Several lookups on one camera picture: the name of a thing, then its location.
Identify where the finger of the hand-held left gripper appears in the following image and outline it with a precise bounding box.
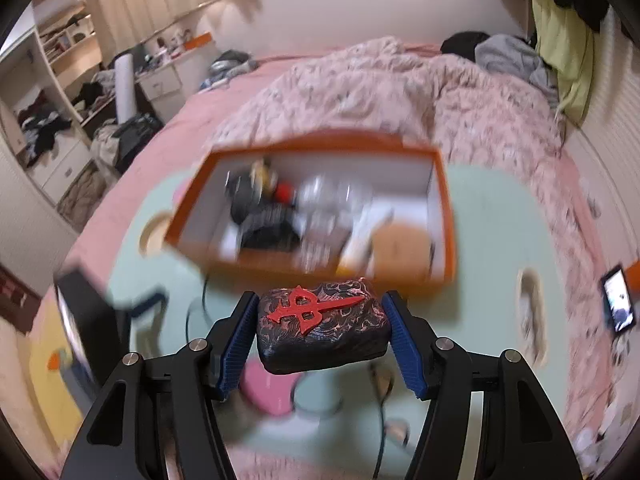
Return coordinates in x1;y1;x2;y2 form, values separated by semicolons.
107;287;168;320

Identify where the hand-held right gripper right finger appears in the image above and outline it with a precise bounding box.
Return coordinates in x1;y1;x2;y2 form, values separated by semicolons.
382;292;583;480

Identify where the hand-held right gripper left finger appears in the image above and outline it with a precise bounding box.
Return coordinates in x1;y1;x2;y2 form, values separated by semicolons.
60;290;261;480

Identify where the dark patterned box red emblem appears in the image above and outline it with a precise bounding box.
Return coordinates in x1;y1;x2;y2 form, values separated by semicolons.
256;276;391;375

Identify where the white tube with orange cap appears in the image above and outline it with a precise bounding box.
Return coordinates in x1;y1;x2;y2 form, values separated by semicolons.
342;200;396;267

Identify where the small red box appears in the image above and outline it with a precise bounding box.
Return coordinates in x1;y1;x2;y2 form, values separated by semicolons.
272;182;299;206

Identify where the orange cardboard box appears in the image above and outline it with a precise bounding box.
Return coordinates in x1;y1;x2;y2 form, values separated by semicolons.
165;130;457;295

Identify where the yellow printed cloth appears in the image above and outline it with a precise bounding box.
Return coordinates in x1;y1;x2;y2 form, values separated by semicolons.
27;310;86;441

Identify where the dark brown furniture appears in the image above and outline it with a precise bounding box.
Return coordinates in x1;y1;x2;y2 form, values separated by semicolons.
0;260;41;333

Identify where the tan round object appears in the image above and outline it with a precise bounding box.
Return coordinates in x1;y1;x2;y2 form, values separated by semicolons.
372;222;434;281

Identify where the black object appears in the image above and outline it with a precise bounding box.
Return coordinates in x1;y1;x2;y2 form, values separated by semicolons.
227;172;307;253

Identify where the white shelf unit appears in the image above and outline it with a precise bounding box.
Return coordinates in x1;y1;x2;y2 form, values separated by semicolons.
0;0;121;206

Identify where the mint green bed tray table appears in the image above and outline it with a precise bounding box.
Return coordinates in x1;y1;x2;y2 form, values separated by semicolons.
70;162;561;466

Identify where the black bag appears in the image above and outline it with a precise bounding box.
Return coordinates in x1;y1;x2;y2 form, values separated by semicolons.
112;112;166;171

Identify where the silver shiny object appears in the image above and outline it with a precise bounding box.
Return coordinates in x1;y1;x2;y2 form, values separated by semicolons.
300;172;368;221

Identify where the white roll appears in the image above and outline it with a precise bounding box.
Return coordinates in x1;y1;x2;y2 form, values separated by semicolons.
114;52;137;125

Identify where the white nightstand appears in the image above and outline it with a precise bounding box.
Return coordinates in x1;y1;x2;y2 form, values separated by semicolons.
135;52;201;101

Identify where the black smartphone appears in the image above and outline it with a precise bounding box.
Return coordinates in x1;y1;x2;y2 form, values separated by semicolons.
600;265;637;333

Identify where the blue and white clothes pile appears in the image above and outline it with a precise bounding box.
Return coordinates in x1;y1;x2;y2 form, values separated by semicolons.
200;50;258;91

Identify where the pink floral duvet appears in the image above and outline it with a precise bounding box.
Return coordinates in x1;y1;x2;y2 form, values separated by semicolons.
207;37;626;480

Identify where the beige curtain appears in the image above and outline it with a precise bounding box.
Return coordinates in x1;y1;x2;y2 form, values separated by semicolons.
80;0;241;56

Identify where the grey garment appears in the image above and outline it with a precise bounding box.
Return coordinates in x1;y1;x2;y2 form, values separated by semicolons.
474;34;560;106

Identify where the black garment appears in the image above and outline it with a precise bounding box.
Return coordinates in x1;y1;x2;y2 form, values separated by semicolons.
441;31;491;56

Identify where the yellow-green cloth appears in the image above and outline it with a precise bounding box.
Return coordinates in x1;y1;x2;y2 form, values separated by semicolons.
530;0;596;126

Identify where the black cable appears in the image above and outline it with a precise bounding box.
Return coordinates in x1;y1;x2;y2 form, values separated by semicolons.
367;360;396;480
184;267;213;348

